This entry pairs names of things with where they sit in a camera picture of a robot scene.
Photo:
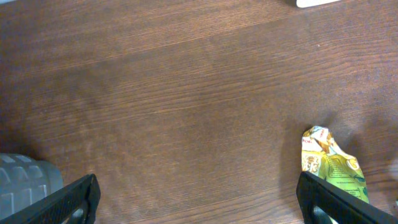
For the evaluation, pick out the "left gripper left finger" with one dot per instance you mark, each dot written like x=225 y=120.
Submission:
x=75 y=203

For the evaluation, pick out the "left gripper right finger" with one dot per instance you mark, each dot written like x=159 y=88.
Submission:
x=322 y=202

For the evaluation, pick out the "yellow green snack packet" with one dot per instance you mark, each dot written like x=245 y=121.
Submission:
x=322 y=156

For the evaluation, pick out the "white barcode scanner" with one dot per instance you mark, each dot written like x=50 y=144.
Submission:
x=311 y=3

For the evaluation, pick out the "grey plastic mesh basket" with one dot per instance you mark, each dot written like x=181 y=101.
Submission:
x=25 y=181

